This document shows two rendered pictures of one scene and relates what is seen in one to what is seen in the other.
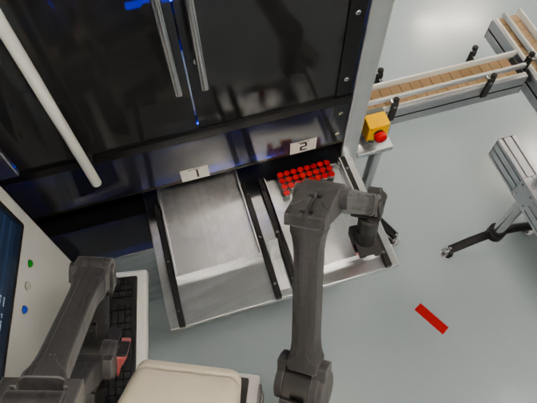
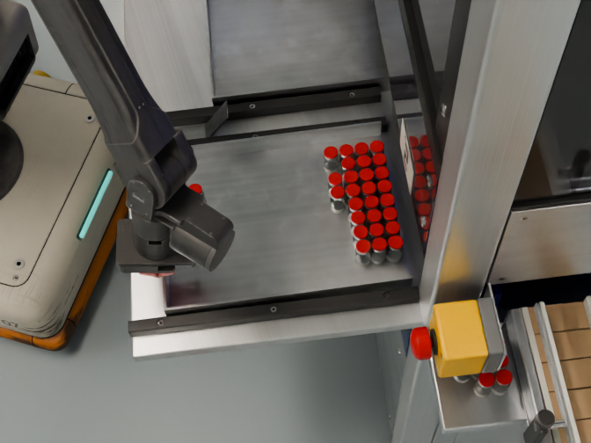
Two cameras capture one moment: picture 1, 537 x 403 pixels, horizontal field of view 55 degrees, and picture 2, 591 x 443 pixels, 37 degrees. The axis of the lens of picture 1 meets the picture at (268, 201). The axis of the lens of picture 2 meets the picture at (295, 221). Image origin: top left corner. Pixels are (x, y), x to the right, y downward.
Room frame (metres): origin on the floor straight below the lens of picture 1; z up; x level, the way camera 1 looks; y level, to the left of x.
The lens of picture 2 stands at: (0.90, -0.75, 2.03)
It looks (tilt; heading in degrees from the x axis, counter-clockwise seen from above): 62 degrees down; 104
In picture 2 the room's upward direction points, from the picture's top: 6 degrees counter-clockwise
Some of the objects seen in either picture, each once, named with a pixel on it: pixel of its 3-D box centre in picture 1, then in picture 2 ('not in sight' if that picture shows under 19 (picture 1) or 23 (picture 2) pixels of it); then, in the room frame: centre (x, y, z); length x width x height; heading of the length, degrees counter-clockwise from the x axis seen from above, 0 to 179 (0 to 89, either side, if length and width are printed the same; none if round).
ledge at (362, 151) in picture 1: (367, 136); (485, 378); (1.03, -0.35, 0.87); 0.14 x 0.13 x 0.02; 15
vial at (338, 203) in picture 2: not in sight; (338, 199); (0.80, -0.12, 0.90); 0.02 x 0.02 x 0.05
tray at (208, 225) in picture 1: (206, 217); (312, 26); (0.72, 0.19, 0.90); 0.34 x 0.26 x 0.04; 15
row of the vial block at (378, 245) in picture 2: (305, 177); (369, 202); (0.85, -0.12, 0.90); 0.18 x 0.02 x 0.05; 106
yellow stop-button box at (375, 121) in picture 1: (374, 125); (463, 338); (0.99, -0.34, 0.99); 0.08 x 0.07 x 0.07; 15
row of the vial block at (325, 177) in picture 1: (308, 183); (354, 204); (0.83, -0.13, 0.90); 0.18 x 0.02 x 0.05; 106
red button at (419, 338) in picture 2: (379, 135); (426, 343); (0.94, -0.36, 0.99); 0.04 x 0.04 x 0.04; 15
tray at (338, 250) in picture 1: (319, 213); (278, 216); (0.72, -0.16, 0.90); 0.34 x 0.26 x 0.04; 16
